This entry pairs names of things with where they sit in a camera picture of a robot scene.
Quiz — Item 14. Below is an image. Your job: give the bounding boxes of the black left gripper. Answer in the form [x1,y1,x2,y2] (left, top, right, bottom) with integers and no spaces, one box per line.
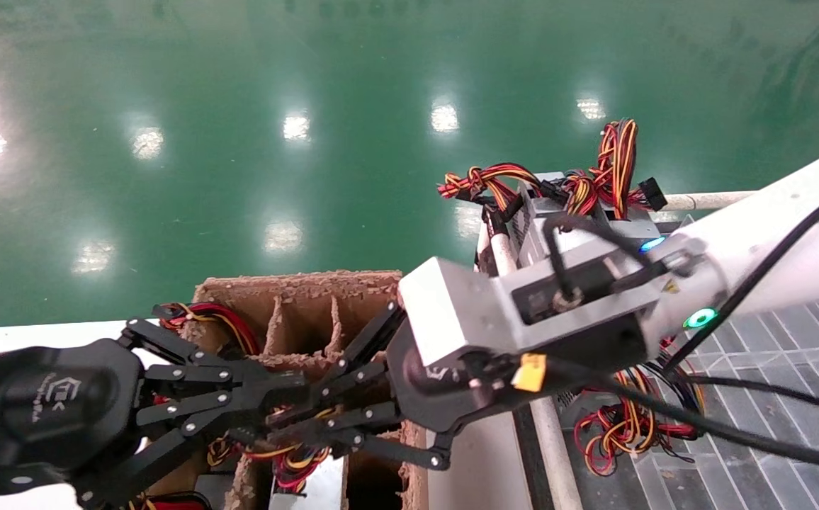
[0,337,270,509]

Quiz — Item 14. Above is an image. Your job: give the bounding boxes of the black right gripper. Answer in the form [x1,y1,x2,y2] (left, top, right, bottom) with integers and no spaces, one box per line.
[266,300,651,472]

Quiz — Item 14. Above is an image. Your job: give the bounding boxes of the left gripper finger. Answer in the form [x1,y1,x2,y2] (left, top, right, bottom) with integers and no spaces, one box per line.
[121,317,310,413]

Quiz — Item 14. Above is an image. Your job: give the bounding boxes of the brown cardboard divider box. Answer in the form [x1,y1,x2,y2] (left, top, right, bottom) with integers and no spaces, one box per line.
[126,269,430,510]

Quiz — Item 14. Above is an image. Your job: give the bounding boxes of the long white rack pipe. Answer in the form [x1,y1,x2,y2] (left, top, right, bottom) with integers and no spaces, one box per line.
[487,232,584,510]
[661,190,757,212]

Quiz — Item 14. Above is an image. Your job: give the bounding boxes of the clear plastic divider tray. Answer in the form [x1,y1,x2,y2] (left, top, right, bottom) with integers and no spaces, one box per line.
[629,294,819,510]

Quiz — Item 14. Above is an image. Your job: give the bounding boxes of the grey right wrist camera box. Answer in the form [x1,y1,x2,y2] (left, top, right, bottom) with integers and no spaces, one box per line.
[399,234,709,370]

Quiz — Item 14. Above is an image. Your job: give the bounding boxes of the black cable with yellow plug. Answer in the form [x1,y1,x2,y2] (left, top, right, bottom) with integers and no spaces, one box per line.
[512,353,819,474]

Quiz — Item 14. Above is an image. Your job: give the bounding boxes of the black looped camera cable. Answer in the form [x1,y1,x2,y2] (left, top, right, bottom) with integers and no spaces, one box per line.
[543,212,665,302]

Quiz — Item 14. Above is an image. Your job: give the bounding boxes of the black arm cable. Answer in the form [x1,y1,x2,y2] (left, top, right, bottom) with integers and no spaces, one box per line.
[663,176,819,370]
[679,374,819,426]

